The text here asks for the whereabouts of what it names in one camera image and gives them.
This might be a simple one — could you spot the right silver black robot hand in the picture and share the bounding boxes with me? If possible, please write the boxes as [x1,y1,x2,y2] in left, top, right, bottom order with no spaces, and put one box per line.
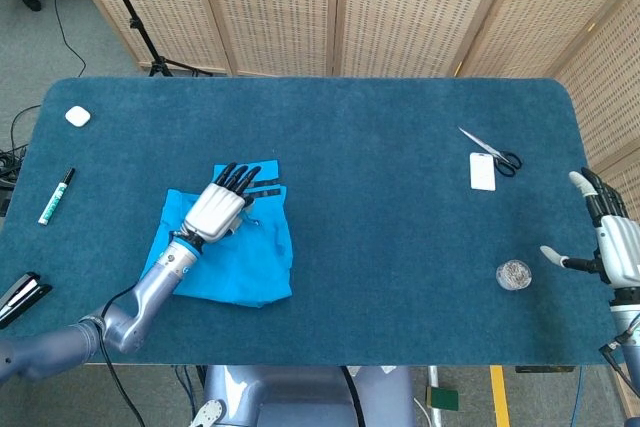
[539,167,640,293]

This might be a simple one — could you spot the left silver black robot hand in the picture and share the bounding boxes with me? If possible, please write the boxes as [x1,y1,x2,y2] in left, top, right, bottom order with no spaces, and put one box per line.
[182,161,262,243]

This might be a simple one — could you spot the blue Carolina Panthers T-shirt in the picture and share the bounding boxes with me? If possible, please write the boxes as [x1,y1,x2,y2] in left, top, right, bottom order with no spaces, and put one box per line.
[141,159,294,307]

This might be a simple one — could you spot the clear round clip container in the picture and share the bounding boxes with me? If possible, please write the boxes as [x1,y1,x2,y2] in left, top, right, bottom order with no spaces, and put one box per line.
[495,259,533,292]

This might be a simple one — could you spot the white card badge holder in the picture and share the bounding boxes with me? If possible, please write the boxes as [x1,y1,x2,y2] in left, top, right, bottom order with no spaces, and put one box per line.
[469,152,497,192]

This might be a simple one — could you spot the green white marker pen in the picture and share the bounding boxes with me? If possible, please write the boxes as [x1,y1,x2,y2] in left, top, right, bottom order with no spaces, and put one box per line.
[38,167,76,227]

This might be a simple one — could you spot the blue carpet table cover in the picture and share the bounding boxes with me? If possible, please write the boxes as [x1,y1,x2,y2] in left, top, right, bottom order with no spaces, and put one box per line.
[0,76,632,367]

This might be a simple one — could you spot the white earbuds case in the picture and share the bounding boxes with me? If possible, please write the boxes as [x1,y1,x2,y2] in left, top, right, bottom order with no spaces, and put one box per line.
[64,105,92,127]

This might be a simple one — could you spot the black tripod stand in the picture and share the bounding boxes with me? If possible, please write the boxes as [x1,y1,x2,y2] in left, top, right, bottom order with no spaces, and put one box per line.
[92,0,214,78]

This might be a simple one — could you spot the blue-grey robot torso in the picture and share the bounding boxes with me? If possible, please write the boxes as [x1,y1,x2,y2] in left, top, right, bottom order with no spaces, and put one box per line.
[187,364,416,427]

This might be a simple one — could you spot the black stapler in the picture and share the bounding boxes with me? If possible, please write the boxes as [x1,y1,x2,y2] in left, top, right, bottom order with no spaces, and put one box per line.
[0,271,54,331]

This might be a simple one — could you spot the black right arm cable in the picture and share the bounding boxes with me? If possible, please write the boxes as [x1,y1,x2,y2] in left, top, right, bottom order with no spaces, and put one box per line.
[599,314,640,398]

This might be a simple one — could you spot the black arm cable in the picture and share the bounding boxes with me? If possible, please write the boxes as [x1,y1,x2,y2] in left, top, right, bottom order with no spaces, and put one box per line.
[97,284,146,427]
[599,314,640,398]

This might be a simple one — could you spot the black-handled steel scissors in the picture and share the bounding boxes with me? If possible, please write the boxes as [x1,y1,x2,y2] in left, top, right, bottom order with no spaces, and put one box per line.
[458,126,523,178]

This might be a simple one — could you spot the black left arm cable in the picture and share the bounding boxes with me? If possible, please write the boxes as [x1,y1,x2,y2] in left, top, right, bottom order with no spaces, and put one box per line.
[97,284,146,427]

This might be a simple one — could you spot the black floor cable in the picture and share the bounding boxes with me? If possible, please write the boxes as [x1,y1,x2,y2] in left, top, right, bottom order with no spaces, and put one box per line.
[0,0,87,188]

